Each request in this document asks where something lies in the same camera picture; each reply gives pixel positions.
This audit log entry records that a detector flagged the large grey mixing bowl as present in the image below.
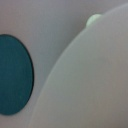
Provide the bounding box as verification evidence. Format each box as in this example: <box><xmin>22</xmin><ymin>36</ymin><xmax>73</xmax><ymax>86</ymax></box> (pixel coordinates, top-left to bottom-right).
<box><xmin>29</xmin><ymin>3</ymin><xmax>128</xmax><ymax>128</ymax></box>

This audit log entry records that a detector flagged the pink stove countertop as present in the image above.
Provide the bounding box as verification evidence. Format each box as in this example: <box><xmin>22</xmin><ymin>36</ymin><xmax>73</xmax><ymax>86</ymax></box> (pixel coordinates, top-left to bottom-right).
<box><xmin>0</xmin><ymin>0</ymin><xmax>128</xmax><ymax>128</ymax></box>

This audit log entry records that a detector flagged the black burner front left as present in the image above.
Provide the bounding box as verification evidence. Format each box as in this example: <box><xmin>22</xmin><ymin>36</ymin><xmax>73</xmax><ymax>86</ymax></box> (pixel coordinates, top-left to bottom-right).
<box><xmin>0</xmin><ymin>35</ymin><xmax>34</xmax><ymax>115</ymax></box>

